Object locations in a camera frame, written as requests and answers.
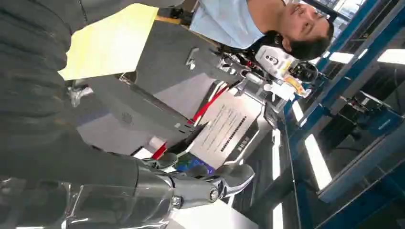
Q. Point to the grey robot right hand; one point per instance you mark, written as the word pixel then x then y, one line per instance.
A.
pixel 104 170

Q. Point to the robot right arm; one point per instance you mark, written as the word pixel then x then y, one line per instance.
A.
pixel 25 79

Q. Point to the silver kiosk panel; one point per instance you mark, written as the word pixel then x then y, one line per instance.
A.
pixel 133 107

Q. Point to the crumpled clear plastic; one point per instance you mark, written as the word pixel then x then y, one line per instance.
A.
pixel 77 94

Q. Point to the blue green printed object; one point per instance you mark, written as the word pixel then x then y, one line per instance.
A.
pixel 193 162

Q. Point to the red barrier belt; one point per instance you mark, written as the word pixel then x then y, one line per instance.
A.
pixel 205 107

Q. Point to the pale wooden desk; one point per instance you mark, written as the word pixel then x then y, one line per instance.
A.
pixel 110 44

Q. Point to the white sign board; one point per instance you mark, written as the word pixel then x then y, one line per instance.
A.
pixel 224 126

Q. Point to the white ceiling light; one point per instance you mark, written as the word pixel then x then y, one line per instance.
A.
pixel 392 57
pixel 341 58
pixel 276 155
pixel 318 162

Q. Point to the person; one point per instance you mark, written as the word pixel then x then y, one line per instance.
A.
pixel 227 22

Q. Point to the white device with buttons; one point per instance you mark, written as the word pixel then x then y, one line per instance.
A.
pixel 273 60

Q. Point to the black round device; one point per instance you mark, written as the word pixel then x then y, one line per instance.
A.
pixel 303 72

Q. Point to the grey metal bracket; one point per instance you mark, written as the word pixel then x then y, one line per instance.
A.
pixel 191 58

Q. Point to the blue steel frame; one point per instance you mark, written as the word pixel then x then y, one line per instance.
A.
pixel 364 47

